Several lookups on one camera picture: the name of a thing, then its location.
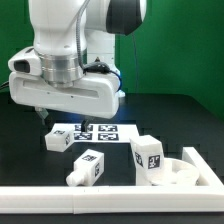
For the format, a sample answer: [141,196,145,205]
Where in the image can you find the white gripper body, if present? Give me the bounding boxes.
[9,72,119,119]

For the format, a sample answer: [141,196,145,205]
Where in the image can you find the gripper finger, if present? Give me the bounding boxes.
[81,119,90,132]
[35,107,49,125]

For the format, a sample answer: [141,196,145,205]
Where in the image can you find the white round stool seat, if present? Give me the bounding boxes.
[151,158,200,186]

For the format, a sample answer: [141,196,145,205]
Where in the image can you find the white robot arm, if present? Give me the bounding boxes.
[8,0,147,119]

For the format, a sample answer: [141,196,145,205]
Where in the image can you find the white marker sheet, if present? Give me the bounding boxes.
[53,123,139,143]

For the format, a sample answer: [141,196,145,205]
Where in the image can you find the white L-shaped fence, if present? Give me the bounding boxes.
[0,147,224,214]

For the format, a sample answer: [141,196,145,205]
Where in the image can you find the black cables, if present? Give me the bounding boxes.
[0,81,10,92]

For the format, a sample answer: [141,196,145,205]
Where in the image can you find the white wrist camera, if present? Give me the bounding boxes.
[8,46,42,76]

